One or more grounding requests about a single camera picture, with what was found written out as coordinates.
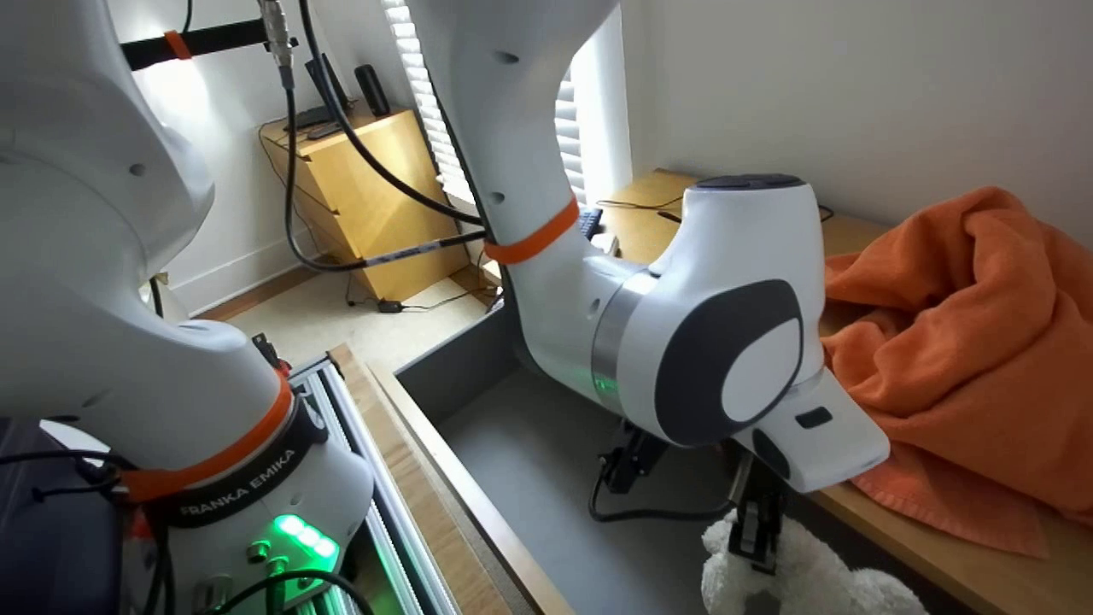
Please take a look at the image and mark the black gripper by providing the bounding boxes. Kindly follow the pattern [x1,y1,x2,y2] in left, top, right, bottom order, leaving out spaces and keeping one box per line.
[602,424,785,574]

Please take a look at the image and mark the white fluffy toy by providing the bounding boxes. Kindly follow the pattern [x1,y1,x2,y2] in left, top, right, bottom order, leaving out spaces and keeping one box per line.
[701,514,930,615]

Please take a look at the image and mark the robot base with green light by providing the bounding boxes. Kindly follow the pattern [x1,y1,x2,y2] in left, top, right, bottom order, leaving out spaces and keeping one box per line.
[193,356,458,615]

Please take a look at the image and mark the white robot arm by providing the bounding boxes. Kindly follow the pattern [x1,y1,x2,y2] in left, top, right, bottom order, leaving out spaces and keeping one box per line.
[0,0,887,615]

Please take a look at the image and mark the open grey drawer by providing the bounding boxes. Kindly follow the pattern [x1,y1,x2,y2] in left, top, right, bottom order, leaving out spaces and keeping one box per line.
[364,297,969,615]

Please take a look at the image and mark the wooden dresser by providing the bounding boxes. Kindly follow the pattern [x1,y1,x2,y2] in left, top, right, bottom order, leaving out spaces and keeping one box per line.
[602,171,1093,615]

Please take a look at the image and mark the orange blanket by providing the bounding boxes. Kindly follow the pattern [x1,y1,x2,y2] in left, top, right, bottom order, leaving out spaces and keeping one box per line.
[825,189,1093,558]

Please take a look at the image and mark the small wooden cabinet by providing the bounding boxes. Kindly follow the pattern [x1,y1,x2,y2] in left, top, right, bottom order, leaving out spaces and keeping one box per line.
[261,120,467,303]

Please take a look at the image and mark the white window blinds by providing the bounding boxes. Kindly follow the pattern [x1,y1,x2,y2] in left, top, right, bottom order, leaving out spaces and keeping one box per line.
[380,0,589,213]

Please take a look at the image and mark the black speaker on cabinet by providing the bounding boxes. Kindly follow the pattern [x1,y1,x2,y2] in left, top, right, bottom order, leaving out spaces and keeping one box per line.
[357,66,394,120]

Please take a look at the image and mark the black box on cabinet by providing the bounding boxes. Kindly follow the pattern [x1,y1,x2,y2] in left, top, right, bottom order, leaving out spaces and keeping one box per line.
[303,55,349,116]

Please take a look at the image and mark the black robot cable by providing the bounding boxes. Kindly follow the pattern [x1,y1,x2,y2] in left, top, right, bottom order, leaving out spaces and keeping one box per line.
[252,0,491,274]

